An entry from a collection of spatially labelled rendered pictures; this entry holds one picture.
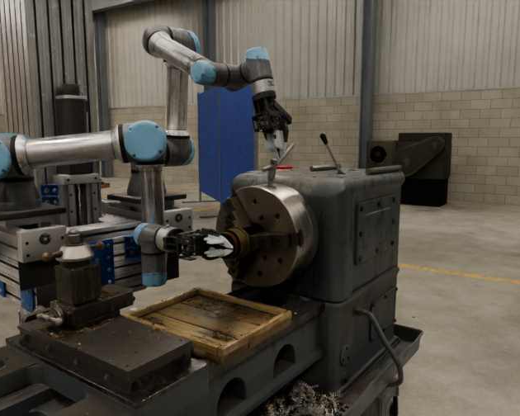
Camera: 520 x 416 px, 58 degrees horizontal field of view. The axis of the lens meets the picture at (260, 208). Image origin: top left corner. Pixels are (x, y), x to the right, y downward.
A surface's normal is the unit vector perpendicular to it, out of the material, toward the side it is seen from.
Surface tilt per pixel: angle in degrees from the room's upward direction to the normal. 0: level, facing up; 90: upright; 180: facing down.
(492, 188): 90
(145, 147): 89
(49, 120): 90
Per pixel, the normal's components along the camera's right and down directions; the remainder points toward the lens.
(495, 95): -0.55, 0.12
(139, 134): 0.30, 0.13
